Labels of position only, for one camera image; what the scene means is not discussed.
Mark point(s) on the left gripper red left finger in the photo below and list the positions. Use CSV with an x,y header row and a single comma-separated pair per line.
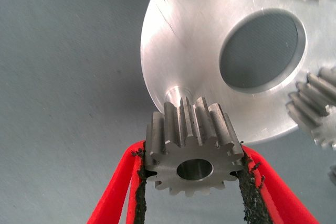
x,y
115,195

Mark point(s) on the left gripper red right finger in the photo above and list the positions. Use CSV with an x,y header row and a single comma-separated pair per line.
x,y
273,195

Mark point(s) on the round metal plate with hole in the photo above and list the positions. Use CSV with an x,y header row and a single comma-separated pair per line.
x,y
183,37

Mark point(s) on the dark grey table cloth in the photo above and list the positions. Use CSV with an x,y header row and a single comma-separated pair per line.
x,y
65,77

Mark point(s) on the small steel spur gear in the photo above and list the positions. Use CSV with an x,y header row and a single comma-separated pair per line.
x,y
312,108
168,161

